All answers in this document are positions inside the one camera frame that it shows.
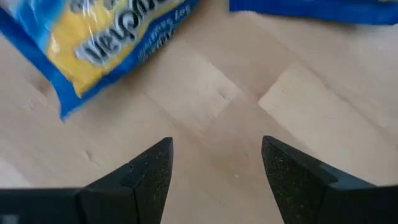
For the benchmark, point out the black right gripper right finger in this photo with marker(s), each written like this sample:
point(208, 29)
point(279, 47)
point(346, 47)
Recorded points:
point(304, 193)

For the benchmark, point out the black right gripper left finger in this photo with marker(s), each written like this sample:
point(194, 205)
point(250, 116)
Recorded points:
point(124, 199)

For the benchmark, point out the blue Maruchan noodle packet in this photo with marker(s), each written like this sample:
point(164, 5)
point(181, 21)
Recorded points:
point(77, 46)
point(311, 11)

